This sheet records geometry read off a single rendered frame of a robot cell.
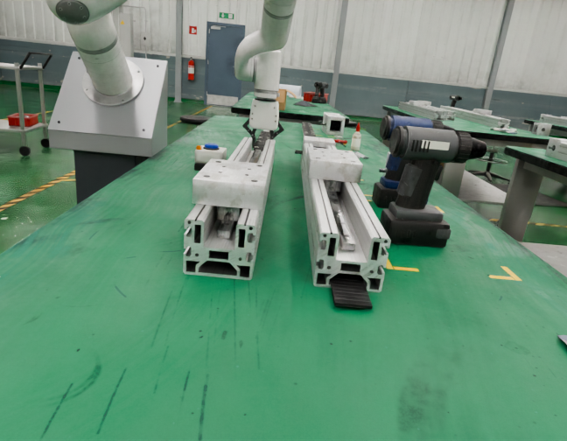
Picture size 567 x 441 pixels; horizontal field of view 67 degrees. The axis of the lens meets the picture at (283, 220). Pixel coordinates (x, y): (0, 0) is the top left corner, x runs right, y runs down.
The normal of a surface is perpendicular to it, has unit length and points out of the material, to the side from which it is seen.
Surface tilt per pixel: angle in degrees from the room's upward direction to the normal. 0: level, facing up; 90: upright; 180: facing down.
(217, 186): 90
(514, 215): 90
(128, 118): 47
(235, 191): 90
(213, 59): 90
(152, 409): 0
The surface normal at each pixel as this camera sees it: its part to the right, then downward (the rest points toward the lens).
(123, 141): 0.03, 0.33
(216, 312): 0.10, -0.94
